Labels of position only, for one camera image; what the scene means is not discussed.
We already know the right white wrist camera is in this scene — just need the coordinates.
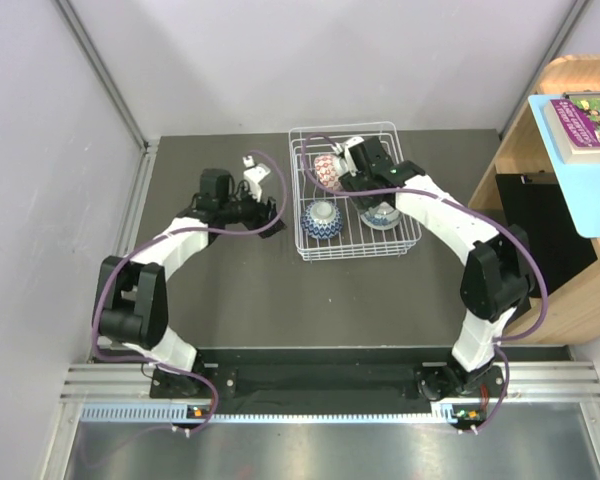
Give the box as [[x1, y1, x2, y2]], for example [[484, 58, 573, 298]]
[[332, 136, 365, 176]]

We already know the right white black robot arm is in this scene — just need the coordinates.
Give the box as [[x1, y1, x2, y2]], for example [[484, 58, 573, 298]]
[[334, 136, 534, 396]]

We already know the white wire dish rack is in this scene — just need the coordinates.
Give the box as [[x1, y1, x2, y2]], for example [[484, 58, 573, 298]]
[[288, 120, 422, 261]]

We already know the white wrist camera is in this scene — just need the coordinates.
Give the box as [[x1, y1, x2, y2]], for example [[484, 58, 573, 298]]
[[242, 155, 272, 202], [332, 136, 365, 176]]

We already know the blue white floral bowl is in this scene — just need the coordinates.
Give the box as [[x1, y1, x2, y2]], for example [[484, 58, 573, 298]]
[[360, 202, 402, 231]]

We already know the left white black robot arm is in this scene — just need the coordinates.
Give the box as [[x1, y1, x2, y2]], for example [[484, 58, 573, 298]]
[[92, 163, 285, 397]]

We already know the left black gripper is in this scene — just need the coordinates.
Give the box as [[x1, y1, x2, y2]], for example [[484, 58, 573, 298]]
[[219, 182, 287, 238]]

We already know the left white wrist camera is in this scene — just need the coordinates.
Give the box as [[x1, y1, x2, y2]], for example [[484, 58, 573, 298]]
[[242, 155, 272, 202]]

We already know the wooden side cabinet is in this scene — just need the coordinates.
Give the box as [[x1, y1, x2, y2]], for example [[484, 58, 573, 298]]
[[467, 53, 600, 346]]

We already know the purple green book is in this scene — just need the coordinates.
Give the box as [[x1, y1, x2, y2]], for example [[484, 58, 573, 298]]
[[543, 95, 600, 165]]

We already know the grey slotted cable duct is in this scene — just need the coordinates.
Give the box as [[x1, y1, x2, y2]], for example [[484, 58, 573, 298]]
[[80, 403, 484, 426]]

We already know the red geometric pattern bowl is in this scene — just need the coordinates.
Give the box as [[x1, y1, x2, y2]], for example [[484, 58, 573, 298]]
[[314, 154, 346, 191]]

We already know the light blue shelf board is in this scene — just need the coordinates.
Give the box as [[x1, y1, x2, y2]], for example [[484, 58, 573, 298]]
[[528, 94, 600, 239]]

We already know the blue triangle pattern bowl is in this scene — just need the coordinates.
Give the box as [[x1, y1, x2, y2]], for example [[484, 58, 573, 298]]
[[300, 200, 343, 240]]

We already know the black mounting base rail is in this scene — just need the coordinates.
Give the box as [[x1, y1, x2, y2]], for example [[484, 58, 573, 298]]
[[149, 347, 505, 415]]

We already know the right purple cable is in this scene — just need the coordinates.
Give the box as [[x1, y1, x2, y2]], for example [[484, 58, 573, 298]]
[[302, 132, 550, 434]]

